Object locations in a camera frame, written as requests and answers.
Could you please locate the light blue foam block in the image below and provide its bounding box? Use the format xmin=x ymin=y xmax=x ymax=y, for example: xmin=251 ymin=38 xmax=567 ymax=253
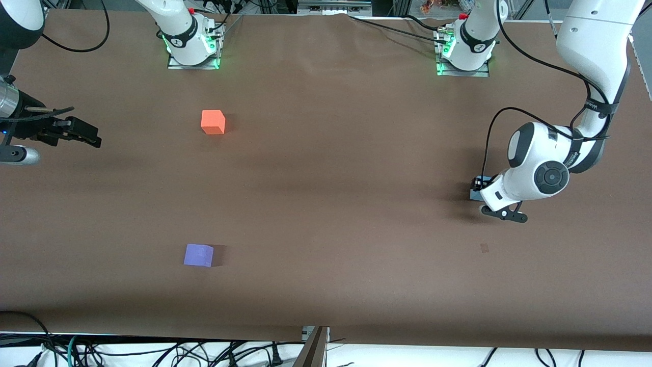
xmin=470 ymin=175 xmax=494 ymax=201

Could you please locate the orange foam block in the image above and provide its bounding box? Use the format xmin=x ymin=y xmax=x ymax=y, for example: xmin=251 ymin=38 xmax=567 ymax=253
xmin=201 ymin=110 xmax=226 ymax=136

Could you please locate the purple foam block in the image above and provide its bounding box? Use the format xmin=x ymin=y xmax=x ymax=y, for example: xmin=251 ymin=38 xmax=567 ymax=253
xmin=183 ymin=244 xmax=214 ymax=268

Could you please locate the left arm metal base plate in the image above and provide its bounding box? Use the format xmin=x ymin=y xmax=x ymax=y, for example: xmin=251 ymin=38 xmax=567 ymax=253
xmin=434 ymin=28 xmax=491 ymax=78

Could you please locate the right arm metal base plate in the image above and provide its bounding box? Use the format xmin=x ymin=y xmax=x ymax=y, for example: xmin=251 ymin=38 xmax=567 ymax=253
xmin=167 ymin=23 xmax=226 ymax=70

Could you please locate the black cable on table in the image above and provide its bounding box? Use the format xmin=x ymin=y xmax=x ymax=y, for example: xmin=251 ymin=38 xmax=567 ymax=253
xmin=348 ymin=14 xmax=451 ymax=45

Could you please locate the aluminium table side rail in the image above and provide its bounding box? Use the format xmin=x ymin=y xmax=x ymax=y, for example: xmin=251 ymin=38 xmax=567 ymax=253
xmin=630 ymin=23 xmax=652 ymax=100

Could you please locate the black arched floor cable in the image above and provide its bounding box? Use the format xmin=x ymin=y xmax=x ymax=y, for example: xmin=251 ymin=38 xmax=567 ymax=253
xmin=0 ymin=310 xmax=58 ymax=367

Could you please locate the teal cable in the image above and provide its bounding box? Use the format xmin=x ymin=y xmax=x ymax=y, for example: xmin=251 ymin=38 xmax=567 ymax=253
xmin=67 ymin=335 xmax=82 ymax=367

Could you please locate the aluminium frame rail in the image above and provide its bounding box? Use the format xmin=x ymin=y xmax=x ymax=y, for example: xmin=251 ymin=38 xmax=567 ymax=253
xmin=298 ymin=0 xmax=373 ymax=16

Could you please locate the dark support post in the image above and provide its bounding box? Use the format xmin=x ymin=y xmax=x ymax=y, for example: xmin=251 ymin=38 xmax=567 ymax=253
xmin=294 ymin=326 xmax=330 ymax=367

